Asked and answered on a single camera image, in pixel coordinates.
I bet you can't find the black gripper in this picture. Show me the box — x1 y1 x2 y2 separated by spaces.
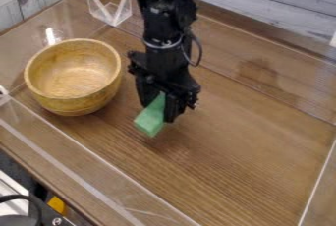
127 37 201 123

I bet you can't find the green rectangular block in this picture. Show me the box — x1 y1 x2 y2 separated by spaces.
133 93 165 138

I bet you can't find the brown wooden bowl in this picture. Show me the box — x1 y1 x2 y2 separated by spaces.
24 38 123 116

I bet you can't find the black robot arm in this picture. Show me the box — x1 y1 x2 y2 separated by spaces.
127 0 203 123

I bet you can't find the black device with yellow label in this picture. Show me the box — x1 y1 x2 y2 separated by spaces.
28 187 95 226

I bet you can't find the clear acrylic corner bracket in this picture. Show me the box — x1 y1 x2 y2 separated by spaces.
87 0 132 27
0 85 11 107

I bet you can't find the clear acrylic left corner bracket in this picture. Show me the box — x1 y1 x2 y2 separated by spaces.
0 85 11 107

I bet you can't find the black cable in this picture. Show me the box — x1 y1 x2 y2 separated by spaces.
0 194 43 226

